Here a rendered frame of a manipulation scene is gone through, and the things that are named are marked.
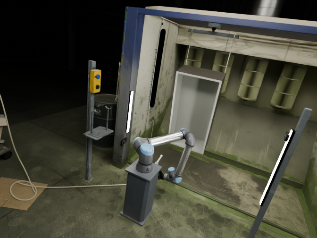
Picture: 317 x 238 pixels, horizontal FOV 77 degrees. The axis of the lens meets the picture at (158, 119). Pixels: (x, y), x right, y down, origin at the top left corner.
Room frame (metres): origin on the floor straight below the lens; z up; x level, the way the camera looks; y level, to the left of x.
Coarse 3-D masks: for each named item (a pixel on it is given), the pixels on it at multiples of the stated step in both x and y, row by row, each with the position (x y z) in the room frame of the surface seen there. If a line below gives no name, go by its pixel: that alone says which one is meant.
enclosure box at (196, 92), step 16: (176, 80) 2.71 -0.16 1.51; (192, 80) 3.00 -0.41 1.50; (208, 80) 2.92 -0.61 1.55; (176, 96) 2.94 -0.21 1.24; (192, 96) 3.04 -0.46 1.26; (208, 96) 2.95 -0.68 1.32; (176, 112) 3.12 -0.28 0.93; (192, 112) 3.08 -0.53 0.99; (208, 112) 2.98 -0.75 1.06; (176, 128) 3.23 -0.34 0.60; (192, 128) 3.12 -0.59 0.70; (208, 128) 2.64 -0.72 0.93; (176, 144) 2.87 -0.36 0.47
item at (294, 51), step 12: (180, 36) 3.95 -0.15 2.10; (192, 36) 3.87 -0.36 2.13; (204, 36) 3.79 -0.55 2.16; (216, 36) 3.71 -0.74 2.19; (240, 36) 3.57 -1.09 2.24; (252, 36) 3.50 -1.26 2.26; (264, 36) 3.44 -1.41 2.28; (216, 48) 3.69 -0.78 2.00; (228, 48) 3.62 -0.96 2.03; (240, 48) 3.55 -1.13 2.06; (252, 48) 3.48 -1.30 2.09; (264, 48) 3.42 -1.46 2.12; (276, 48) 3.36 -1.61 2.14; (288, 48) 3.31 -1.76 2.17; (300, 48) 3.24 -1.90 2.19; (312, 48) 3.19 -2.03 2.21; (288, 60) 3.27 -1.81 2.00; (300, 60) 3.22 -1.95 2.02; (312, 60) 3.17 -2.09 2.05
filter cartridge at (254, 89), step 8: (248, 64) 3.58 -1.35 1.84; (256, 64) 3.49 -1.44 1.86; (264, 64) 3.47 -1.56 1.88; (248, 72) 3.53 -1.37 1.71; (256, 72) 3.47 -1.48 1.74; (264, 72) 3.50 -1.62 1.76; (248, 80) 3.50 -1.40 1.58; (256, 80) 3.45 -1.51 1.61; (240, 88) 3.59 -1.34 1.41; (248, 88) 3.49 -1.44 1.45; (256, 88) 3.46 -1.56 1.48; (240, 96) 3.52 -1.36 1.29; (248, 96) 3.45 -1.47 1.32; (256, 96) 3.49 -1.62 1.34
